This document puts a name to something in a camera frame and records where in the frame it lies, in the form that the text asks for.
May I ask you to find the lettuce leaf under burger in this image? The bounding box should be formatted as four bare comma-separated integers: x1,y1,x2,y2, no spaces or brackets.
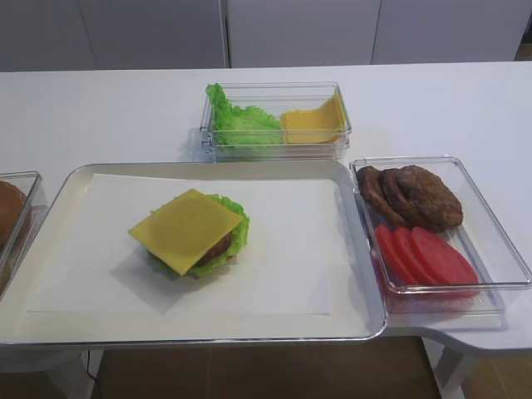
145,193,252,281

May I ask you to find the clear lettuce and cheese box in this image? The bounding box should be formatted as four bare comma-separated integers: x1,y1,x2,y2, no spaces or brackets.
199,81,352,162

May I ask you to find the green lettuce leaf in box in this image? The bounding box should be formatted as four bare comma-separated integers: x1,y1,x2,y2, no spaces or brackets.
205,83,283,145

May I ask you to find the yellow cheese slice on burger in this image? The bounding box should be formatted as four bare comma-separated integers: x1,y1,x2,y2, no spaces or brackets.
127,188,245,276

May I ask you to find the yellow cheese slice stack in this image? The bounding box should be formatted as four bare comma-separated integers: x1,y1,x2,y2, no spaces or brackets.
280,89,347,145

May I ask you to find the brown patty in burger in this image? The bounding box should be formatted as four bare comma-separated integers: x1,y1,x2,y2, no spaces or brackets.
195,232,234,267

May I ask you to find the left brown meat patty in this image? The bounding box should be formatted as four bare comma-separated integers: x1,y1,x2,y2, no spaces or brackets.
356,166,410,227

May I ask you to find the brown meat patty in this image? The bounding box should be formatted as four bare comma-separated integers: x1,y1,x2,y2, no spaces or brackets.
379,168,445,233
356,166,410,227
397,165,464,230

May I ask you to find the white serving tray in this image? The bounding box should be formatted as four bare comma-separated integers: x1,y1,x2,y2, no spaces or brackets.
1,160,386,347

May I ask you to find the left red tomato slice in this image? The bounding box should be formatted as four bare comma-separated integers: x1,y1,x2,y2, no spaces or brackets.
375,224,417,286

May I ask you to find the red tomato slice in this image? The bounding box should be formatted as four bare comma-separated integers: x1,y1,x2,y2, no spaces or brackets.
375,224,417,286
411,227,479,285
392,227,437,286

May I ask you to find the middle brown meat patty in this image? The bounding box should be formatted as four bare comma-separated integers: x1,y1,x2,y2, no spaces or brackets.
379,168,445,233

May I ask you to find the middle red tomato slice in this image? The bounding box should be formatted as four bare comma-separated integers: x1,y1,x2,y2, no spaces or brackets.
392,227,437,286

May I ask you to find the right brown meat patty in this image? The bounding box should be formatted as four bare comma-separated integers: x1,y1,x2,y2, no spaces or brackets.
397,165,464,230

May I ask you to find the clear patty and tomato box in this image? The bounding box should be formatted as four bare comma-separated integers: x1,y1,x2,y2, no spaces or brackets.
349,156,531,313

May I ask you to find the white paper sheet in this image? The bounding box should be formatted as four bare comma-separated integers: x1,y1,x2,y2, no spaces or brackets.
28,174,347,316

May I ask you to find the right red tomato slice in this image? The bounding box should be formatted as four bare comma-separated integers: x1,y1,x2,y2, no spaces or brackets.
411,227,479,285

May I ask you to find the clear bun box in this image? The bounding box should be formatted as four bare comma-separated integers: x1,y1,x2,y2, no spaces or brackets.
1,171,48,296

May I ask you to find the plain brown bun in box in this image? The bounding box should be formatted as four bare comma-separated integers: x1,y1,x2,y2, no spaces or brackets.
1,181,27,250

